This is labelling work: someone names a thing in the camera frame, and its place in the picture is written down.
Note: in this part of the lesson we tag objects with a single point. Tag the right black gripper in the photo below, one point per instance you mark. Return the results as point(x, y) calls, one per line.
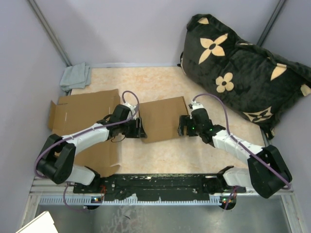
point(185, 120)

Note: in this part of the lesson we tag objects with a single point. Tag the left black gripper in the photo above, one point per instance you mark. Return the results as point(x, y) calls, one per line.
point(133, 134)

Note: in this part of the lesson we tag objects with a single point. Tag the brown cardboard box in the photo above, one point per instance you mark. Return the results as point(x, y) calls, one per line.
point(76, 112)
point(160, 118)

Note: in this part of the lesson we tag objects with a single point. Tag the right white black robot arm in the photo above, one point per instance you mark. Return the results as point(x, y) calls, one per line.
point(266, 171)

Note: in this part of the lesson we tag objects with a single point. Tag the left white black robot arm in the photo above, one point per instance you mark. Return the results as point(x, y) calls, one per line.
point(56, 159)

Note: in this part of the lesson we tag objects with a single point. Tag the grey folded cloth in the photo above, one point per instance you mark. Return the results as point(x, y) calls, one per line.
point(76, 77)

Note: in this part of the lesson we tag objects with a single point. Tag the black plush flower cushion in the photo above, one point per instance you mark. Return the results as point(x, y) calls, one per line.
point(257, 84)

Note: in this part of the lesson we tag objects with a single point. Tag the white board corner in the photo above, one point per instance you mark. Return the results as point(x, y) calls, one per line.
point(43, 223)

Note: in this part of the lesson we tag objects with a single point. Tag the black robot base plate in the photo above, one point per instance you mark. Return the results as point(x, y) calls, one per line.
point(162, 187)

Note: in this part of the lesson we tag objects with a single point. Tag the aluminium rail frame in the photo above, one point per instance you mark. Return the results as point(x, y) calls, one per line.
point(163, 203)

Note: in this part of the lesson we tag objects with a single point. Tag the right grey corner post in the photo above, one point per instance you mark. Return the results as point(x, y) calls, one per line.
point(274, 16)

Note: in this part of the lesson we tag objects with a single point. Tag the grey corner post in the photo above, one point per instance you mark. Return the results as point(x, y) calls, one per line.
point(274, 16)
point(49, 32)

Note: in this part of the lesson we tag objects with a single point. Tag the left grey corner post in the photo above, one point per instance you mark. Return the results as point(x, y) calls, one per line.
point(49, 32)

